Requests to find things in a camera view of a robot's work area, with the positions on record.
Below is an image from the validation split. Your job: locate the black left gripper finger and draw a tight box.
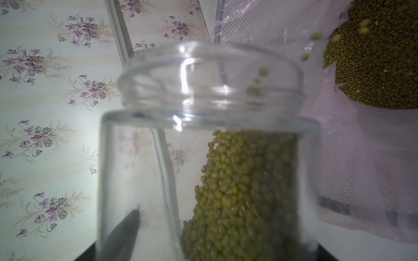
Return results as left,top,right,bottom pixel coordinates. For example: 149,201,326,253
98,209,141,261

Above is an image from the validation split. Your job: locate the green lid bean jar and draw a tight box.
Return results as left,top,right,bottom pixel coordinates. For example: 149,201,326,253
95,42,320,261

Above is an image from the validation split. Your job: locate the green mung beans pile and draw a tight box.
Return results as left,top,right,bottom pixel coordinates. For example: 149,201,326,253
324,0,418,109

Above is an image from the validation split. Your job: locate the mesh bin with pink bag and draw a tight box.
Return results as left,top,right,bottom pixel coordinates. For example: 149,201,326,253
200,1,418,244

